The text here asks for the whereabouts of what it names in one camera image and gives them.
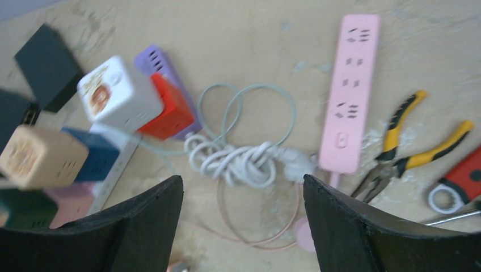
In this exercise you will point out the dark green cube charger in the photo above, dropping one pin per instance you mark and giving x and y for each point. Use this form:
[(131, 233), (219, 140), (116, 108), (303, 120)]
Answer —
[(26, 210)]

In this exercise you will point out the navy blue cube charger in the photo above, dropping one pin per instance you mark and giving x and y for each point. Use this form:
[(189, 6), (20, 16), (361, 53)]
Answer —
[(101, 157)]

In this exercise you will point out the red cube charger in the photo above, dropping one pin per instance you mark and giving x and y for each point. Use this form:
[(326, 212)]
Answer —
[(176, 115)]

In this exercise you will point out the pink power strip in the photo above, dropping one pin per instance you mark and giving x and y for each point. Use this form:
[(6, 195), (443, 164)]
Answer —
[(349, 97)]

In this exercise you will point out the white power strip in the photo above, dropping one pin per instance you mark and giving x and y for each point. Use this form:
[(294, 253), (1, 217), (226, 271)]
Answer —
[(126, 146)]

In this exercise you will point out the red handled adjustable wrench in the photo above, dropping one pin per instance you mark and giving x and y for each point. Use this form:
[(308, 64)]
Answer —
[(462, 183)]

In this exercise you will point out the purple usb hub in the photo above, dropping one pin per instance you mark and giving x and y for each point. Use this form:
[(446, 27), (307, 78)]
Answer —
[(154, 60)]

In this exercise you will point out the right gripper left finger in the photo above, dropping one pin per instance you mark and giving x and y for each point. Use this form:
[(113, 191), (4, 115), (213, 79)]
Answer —
[(134, 235)]

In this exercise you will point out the white plug with cable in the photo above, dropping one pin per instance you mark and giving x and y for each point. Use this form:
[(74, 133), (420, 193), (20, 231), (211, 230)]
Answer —
[(255, 166)]

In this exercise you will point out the orange top cube charger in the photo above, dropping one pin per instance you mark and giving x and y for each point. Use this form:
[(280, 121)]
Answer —
[(38, 158)]

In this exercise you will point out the white cube charger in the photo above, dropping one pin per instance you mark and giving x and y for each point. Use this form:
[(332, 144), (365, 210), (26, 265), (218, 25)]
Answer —
[(117, 94)]

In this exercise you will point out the pink cube charger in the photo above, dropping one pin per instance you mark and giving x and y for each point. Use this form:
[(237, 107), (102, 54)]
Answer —
[(73, 202)]

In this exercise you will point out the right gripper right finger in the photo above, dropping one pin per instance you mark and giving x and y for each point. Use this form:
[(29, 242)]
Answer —
[(350, 235)]

